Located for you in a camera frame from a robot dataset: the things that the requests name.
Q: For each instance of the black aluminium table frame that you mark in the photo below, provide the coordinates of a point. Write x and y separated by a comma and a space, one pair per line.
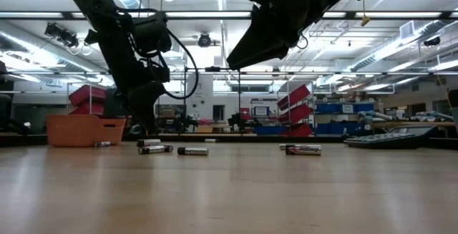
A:
250, 138

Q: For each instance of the silver AA battery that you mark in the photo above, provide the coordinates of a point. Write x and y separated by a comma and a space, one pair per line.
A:
155, 150
102, 144
282, 147
211, 140
148, 142

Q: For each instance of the black chair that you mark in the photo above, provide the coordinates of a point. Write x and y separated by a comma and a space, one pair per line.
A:
5, 112

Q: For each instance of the Energizer AA battery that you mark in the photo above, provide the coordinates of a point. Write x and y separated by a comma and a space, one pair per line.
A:
303, 150

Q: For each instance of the black overhead camera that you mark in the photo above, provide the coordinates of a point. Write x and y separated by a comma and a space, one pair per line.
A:
204, 40

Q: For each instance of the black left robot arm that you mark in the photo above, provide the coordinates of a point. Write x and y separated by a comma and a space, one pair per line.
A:
93, 8

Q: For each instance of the black background monitor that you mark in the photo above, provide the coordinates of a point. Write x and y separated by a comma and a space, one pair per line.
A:
109, 105

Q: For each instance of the yellow hanging hook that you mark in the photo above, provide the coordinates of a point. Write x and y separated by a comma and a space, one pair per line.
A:
365, 21

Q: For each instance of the silver battery with black end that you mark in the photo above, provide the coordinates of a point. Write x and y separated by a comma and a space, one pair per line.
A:
193, 151

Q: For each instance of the white framed sign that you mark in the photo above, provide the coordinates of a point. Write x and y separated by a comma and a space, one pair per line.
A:
261, 111

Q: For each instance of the wooden background table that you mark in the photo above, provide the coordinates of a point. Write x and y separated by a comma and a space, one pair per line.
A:
411, 123

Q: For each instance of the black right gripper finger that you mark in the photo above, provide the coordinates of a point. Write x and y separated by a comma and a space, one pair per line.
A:
257, 48

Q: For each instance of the black calculator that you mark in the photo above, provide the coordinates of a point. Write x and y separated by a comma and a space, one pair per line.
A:
390, 139

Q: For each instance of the light blue roll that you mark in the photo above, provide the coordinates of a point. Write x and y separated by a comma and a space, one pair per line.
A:
372, 115
434, 114

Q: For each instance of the orange plastic bin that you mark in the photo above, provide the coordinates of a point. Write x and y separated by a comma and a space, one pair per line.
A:
82, 132

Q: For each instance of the red storage bin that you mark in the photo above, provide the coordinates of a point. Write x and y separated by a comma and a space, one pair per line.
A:
87, 94
300, 130
86, 109
298, 113
294, 96

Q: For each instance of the blue storage bin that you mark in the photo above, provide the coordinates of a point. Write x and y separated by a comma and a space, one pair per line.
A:
327, 108
270, 130
363, 107
338, 128

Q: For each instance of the white ceiling vent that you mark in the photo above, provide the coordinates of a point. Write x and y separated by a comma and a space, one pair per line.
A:
407, 30

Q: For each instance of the black background robot arm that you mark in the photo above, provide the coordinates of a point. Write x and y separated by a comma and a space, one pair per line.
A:
184, 123
240, 121

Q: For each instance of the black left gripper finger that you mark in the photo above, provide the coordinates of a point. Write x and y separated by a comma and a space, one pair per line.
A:
147, 117

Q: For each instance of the black ceiling camera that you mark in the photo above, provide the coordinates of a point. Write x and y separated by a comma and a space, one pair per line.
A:
432, 41
61, 35

